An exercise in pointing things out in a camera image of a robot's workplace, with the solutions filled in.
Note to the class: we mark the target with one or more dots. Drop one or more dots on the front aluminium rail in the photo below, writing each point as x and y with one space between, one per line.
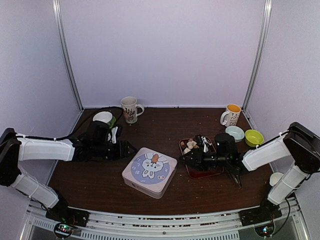
224 225

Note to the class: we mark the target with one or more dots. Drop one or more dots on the dark red chocolate tray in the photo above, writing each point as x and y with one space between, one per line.
205 145

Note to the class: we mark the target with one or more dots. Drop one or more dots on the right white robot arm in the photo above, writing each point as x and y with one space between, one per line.
297 143

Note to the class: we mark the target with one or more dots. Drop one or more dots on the coral pattern mug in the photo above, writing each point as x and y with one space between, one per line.
131 109

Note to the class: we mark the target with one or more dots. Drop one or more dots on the light blue bowl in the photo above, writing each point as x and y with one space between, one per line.
236 132

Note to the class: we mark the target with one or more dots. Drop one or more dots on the metal tin lid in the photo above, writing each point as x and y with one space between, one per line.
150 163

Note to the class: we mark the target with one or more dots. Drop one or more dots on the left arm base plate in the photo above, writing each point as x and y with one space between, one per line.
73 217

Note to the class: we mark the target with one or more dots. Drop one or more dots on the right aluminium frame post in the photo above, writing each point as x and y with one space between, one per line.
264 30

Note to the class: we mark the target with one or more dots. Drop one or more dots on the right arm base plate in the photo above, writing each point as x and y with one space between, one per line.
257 215

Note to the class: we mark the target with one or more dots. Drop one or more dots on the orange interior mug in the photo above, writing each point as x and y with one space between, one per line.
230 116

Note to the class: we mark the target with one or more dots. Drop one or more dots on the white compartment tin box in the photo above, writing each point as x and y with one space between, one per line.
153 187

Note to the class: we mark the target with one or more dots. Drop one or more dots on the left aluminium frame post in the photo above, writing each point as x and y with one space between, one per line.
66 57

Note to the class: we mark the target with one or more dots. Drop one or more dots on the white bowl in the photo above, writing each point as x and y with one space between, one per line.
104 117

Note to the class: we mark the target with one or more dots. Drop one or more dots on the lime green bowl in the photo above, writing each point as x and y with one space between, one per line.
253 138

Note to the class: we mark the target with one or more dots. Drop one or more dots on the aluminium frame post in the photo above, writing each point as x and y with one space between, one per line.
66 57
264 30

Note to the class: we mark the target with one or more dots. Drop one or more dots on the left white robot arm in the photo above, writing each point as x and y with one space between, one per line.
16 148

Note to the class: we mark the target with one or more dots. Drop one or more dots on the metal tongs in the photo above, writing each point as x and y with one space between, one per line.
234 173

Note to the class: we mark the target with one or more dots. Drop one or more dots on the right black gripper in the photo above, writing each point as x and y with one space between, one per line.
197 156

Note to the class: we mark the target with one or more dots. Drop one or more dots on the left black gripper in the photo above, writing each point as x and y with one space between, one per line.
122 151

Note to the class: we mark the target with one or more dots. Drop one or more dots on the white cup near base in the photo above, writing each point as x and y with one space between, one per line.
274 178

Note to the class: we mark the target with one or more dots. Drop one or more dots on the green saucer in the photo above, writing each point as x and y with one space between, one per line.
112 122

